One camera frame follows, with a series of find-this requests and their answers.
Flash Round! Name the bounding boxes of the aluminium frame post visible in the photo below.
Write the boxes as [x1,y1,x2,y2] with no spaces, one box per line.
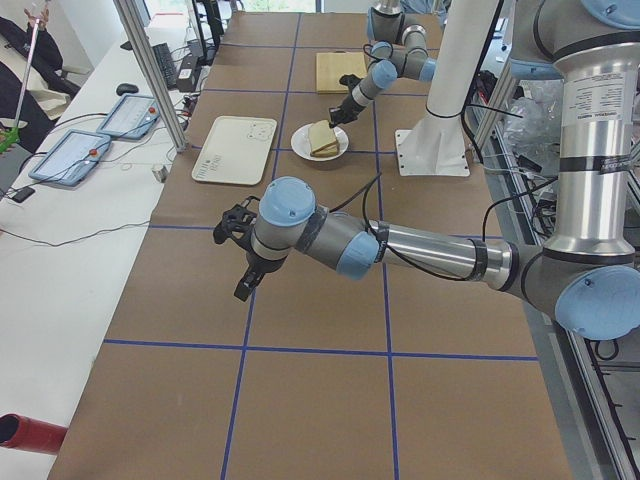
[113,0,187,153]

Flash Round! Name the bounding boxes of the cream plastic tray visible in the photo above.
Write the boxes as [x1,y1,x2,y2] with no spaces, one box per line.
[191,116,277,186]

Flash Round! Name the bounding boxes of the blue teach pendant lower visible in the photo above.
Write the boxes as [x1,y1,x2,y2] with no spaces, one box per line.
[29,130,112,187]

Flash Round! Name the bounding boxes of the black keyboard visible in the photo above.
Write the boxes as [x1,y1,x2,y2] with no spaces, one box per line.
[152,43,177,90]

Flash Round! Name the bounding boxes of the blue teach pendant upper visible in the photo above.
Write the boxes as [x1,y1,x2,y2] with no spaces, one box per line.
[96,94,159,140]

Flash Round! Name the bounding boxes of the bamboo cutting board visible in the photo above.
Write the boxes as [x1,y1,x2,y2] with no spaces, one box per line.
[316,51,367,94]

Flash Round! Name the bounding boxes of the seated person in background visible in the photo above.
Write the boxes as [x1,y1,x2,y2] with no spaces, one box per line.
[1,7,80,153]

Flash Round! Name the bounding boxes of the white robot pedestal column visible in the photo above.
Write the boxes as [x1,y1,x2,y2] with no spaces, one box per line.
[396,0,502,177]

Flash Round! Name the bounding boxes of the white round plate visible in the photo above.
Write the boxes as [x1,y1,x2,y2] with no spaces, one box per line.
[291,123,349,162]

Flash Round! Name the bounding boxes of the red cylinder bottle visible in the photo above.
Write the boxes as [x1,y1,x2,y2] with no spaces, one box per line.
[1,413,67,455]

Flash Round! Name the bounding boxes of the black computer mouse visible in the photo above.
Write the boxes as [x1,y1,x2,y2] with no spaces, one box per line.
[116,83,139,96]

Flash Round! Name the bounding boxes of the blue teach pendant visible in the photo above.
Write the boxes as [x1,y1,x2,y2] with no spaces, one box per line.
[29,130,112,187]
[96,94,159,140]

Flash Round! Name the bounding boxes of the small metal tape roll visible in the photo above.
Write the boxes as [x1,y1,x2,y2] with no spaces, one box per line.
[151,164,168,183]

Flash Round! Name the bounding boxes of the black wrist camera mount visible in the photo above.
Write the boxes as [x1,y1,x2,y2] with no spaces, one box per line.
[213,195,260,251]

